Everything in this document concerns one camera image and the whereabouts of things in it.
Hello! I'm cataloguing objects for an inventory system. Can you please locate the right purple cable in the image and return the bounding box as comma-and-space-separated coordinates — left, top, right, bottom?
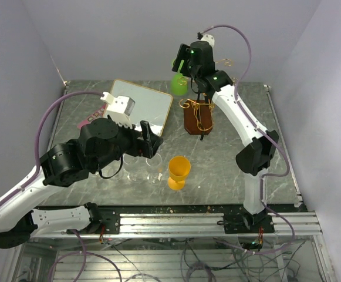
202, 24, 296, 253

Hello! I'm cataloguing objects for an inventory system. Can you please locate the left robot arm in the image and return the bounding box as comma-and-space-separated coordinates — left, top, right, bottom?
0, 118, 163, 249

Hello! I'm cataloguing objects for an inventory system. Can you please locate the gold framed whiteboard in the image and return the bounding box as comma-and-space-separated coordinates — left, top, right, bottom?
110, 79, 173, 136

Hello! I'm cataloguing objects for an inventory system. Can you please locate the orange wine glass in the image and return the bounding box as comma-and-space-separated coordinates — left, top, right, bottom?
167, 156, 191, 191

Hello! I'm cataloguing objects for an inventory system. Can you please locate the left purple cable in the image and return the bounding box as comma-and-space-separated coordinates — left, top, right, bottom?
0, 90, 103, 256

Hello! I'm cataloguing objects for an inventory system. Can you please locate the pink card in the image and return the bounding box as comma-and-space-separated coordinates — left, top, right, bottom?
77, 105, 106, 129

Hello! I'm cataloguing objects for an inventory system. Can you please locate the green wine glass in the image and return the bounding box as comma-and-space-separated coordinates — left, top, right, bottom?
171, 60, 188, 96

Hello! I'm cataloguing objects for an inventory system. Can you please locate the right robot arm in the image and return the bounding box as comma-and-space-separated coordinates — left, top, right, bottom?
172, 41, 279, 233

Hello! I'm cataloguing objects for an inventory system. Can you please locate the gold wire glass rack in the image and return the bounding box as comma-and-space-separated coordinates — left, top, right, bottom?
178, 58, 238, 142

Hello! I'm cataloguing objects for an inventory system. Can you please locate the aluminium rail frame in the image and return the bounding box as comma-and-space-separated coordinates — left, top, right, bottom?
23, 205, 320, 236

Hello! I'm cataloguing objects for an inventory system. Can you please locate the purple cable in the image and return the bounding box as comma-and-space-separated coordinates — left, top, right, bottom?
0, 90, 103, 256
202, 24, 296, 253

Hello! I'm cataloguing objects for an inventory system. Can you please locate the clear wine glass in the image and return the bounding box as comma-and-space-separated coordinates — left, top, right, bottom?
107, 167, 124, 181
123, 154, 143, 183
146, 153, 163, 185

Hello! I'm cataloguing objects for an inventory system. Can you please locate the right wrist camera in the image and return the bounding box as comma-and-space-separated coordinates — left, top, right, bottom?
197, 32, 215, 48

